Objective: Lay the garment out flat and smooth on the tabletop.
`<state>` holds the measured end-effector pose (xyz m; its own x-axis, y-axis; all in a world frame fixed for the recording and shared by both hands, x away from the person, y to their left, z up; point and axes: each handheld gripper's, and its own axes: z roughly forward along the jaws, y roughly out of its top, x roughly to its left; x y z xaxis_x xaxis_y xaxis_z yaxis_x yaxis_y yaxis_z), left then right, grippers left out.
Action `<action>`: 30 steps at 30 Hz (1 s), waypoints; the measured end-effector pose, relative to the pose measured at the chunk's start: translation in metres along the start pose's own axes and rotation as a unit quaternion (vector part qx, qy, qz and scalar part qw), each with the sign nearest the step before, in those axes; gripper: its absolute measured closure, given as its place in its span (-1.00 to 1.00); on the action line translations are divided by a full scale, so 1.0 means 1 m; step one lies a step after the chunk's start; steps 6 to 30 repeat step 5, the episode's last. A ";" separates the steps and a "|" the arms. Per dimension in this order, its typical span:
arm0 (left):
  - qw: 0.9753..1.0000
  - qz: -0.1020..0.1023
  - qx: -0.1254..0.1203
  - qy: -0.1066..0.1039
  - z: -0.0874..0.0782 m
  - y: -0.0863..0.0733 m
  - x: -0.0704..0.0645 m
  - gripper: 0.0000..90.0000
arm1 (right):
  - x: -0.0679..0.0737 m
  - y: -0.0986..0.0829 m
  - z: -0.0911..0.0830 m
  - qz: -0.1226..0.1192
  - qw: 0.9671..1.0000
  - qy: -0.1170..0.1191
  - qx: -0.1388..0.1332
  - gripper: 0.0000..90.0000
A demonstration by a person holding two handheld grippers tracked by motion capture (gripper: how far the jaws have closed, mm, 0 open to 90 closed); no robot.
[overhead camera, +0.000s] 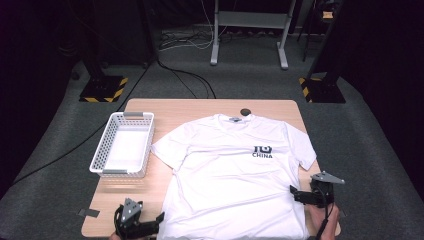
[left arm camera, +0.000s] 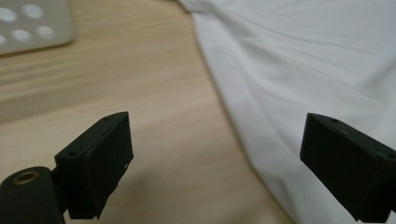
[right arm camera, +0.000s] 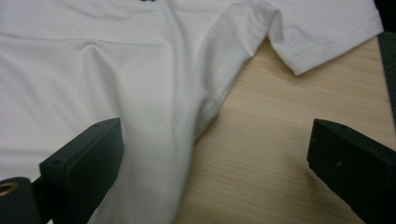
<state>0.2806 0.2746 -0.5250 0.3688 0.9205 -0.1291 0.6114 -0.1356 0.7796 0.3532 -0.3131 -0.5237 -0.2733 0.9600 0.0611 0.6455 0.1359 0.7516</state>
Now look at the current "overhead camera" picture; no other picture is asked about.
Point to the black tripod with tan box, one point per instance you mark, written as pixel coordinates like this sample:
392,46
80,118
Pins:
326,15

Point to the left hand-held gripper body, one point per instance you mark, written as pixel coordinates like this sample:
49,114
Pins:
128,216

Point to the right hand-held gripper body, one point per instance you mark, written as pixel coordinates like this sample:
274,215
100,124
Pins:
323,190

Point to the white metal desk frame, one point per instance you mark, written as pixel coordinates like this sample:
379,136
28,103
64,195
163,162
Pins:
250,19

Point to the grey tape piece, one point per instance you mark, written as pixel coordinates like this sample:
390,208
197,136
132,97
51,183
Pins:
88,212
342,213

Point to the person's right hand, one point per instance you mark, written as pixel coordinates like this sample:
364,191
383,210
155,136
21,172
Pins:
320,221

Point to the black stand with striped base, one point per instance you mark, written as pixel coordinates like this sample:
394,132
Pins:
100,88
325,90

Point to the white t-shirt with dark print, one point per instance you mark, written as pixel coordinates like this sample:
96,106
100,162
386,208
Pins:
226,180

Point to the white perforated plastic basket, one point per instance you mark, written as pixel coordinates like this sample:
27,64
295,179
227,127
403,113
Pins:
128,146

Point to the person's left hand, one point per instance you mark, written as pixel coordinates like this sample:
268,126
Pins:
115,237

